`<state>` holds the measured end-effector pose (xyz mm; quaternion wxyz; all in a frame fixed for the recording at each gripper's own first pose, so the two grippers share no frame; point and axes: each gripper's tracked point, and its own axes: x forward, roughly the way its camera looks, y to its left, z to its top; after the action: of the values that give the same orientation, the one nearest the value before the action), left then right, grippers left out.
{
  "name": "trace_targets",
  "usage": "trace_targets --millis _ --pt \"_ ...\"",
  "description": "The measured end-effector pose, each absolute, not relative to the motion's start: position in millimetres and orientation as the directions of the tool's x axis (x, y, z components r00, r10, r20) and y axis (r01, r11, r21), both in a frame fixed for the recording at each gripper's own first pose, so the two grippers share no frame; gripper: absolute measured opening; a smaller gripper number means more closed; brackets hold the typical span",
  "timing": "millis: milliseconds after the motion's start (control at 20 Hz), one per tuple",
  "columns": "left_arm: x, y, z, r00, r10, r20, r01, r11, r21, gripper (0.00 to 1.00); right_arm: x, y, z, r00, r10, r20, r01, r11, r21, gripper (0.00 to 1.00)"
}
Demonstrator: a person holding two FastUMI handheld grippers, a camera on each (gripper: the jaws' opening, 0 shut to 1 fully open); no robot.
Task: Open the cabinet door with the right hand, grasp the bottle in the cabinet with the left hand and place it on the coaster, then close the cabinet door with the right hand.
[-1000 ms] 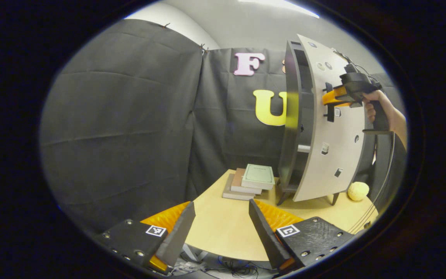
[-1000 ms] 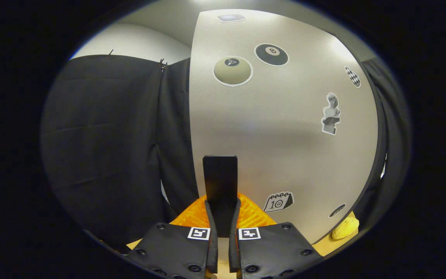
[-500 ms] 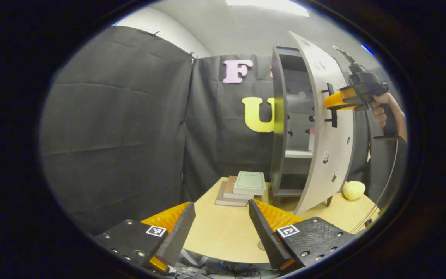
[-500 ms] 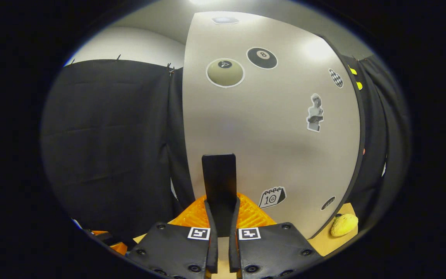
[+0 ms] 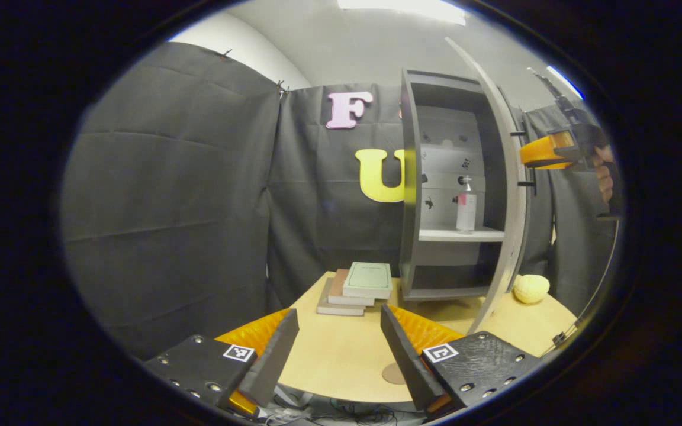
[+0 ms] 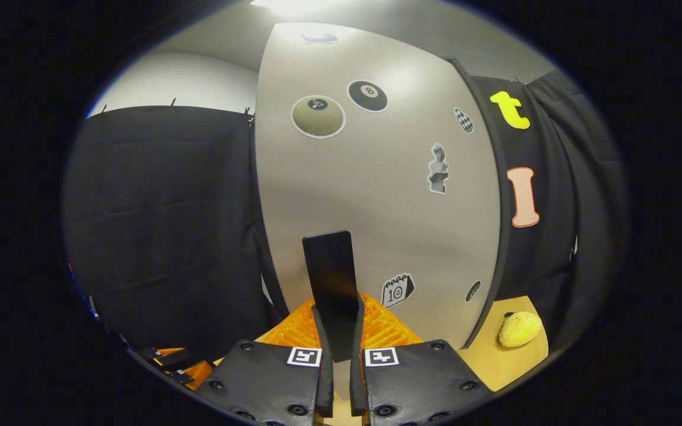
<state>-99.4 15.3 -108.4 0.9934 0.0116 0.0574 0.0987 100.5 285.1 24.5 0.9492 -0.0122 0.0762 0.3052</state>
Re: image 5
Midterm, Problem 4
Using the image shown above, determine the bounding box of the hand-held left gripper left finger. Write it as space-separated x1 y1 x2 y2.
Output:
143 308 300 418

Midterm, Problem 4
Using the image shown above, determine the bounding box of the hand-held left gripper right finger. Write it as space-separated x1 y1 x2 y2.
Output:
380 304 546 419

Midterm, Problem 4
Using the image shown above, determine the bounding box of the round brown coaster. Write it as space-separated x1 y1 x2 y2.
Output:
381 362 407 385

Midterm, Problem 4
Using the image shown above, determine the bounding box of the light grey cabinet door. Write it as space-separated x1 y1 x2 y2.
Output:
445 37 532 335

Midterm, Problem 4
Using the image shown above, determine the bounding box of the clear plastic bottle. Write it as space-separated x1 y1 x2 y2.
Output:
456 176 478 233

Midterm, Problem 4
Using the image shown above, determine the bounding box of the dark grey cabinet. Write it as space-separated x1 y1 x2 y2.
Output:
399 68 531 302

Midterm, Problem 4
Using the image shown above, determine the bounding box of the grey book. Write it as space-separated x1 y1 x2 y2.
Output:
316 278 365 317

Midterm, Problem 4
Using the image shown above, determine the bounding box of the green book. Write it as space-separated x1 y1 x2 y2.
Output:
342 262 394 299

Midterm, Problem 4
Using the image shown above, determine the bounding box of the brown book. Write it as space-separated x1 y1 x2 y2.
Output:
328 269 375 307

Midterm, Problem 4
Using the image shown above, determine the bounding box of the pale yellow textured ball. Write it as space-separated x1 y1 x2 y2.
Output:
513 274 551 305

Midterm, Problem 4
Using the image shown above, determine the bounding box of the black door handle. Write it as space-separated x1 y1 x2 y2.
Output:
510 129 537 189

